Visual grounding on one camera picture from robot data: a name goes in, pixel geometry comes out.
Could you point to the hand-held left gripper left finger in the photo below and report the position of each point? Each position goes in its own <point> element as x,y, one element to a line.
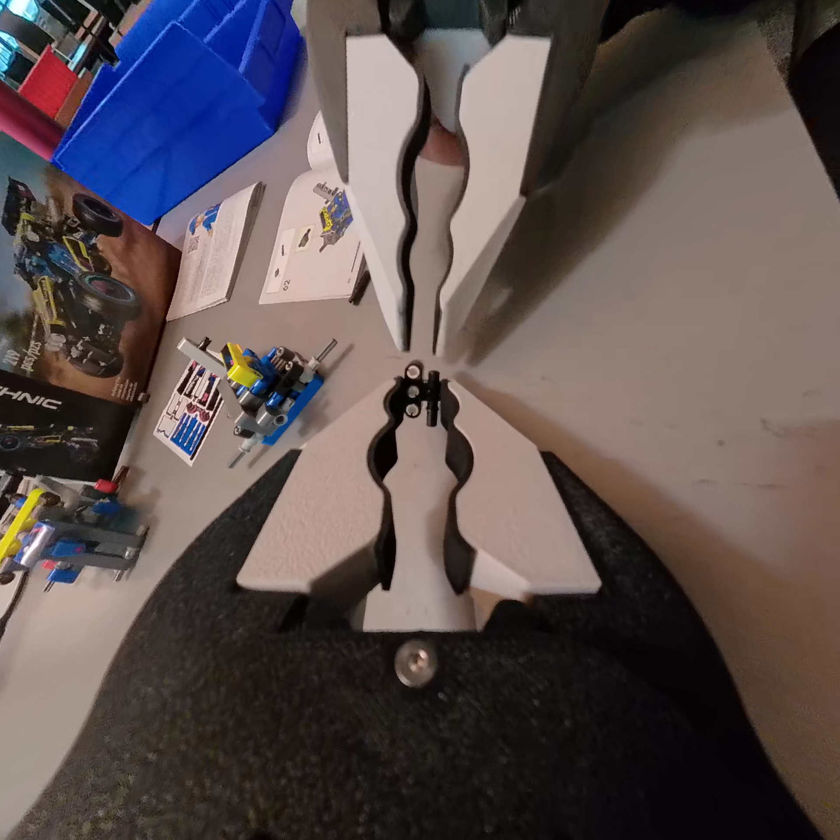
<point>315,512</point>

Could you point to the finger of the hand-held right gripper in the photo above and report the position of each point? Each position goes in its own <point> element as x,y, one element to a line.
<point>499,164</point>
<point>377,164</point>

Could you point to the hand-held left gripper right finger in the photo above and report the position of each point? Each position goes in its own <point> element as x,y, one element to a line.
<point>525,512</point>

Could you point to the black lego connector piece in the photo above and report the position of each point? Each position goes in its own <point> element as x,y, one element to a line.
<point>413,394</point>

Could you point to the open lego instruction booklet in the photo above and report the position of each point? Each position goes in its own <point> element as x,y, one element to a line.
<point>308,262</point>

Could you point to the black lego axle pin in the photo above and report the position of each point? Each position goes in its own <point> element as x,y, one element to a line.
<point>359,289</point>

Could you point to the small blue yellow lego assembly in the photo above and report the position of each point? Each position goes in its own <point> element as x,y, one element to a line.
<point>275,387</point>

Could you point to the lego sticker sheet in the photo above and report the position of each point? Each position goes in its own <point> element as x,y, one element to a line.
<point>190,420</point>

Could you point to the closed lego booklet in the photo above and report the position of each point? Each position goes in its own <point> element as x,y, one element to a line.
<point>216,256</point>

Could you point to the large blue yellow lego assembly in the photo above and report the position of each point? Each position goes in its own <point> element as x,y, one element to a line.
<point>72,531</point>

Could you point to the lego set box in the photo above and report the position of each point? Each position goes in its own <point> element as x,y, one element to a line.
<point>79,295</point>

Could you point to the person's right hand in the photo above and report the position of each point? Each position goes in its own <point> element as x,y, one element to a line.
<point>446,148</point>

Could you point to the blue plastic storage bin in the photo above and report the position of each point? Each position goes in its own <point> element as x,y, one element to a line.
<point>164,131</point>
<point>262,39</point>

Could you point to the red plastic bin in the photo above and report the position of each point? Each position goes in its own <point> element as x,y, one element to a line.
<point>39,105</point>

